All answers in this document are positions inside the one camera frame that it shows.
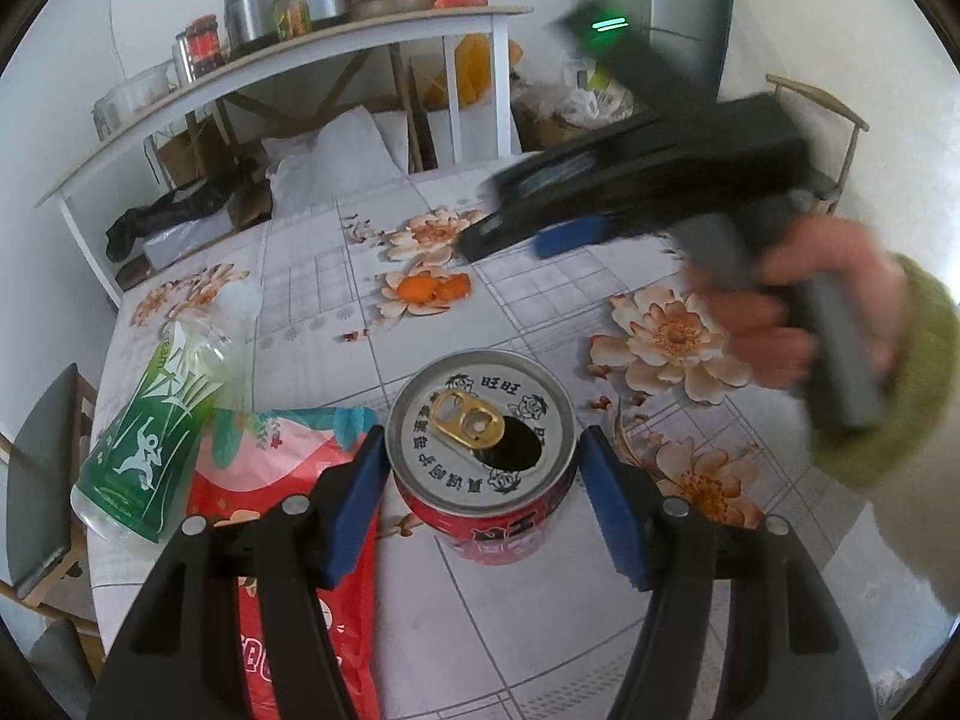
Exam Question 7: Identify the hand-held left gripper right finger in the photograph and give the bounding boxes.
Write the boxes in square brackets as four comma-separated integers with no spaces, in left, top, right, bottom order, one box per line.
[577,424,878,720]

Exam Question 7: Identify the metal plate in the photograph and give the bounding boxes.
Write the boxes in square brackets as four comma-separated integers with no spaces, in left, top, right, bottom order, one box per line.
[349,0,440,20]

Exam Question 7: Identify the green plastic bottle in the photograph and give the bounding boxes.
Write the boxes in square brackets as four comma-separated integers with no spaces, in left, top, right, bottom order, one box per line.
[70,319,248,545]

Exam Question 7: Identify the black chair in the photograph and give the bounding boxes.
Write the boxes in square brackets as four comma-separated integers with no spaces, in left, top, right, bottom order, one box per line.
[30,615,106,720]

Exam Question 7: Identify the black plastic bag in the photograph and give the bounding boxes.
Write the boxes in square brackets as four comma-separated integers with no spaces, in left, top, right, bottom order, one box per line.
[105,172,260,260]

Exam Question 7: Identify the red snack bag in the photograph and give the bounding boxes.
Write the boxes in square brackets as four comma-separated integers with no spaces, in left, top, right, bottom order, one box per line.
[184,405,383,720]

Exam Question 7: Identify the yellow plastic bag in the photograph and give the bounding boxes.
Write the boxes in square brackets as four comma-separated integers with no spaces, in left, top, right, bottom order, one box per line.
[427,34,522,106]

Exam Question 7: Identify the white plastic bags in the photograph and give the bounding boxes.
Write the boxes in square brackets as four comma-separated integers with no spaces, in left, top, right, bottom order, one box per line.
[517,60,638,151]

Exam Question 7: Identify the metal pot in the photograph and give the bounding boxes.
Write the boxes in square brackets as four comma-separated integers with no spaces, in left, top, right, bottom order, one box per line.
[223,0,352,53]

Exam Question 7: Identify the wooden chair with dark seat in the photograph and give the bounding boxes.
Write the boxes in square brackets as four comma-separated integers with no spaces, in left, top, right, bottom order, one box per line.
[0,364,98,616]

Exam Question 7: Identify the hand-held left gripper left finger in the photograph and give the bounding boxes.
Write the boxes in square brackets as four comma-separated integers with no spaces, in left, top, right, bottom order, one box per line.
[86,424,387,720]

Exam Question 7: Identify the white box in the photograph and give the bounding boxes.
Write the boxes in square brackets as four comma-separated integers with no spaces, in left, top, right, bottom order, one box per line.
[142,217,241,271]

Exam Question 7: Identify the white side table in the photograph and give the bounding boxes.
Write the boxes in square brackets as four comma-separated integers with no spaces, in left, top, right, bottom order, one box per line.
[37,4,533,308]

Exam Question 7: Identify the person's right hand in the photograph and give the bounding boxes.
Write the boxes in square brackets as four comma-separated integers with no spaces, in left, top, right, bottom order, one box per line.
[705,214,912,391]

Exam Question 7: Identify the wooden chair with grey seat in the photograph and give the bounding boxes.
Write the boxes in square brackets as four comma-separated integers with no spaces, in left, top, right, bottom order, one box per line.
[765,73,871,203]

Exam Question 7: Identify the glass bowl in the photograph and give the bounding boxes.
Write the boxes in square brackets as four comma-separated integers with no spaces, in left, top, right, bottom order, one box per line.
[94,64,181,140]

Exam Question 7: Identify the orange peel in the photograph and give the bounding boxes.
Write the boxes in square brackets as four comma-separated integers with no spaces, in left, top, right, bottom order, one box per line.
[401,272,473,305]

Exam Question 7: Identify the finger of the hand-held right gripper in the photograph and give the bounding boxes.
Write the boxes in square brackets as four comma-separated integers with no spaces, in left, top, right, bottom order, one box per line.
[531,212,614,261]
[457,210,542,265]

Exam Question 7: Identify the cardboard box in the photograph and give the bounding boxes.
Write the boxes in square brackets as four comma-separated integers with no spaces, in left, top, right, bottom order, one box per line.
[154,116,226,188]

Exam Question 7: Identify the red drink can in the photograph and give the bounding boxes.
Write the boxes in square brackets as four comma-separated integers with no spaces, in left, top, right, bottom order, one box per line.
[385,349,580,567]

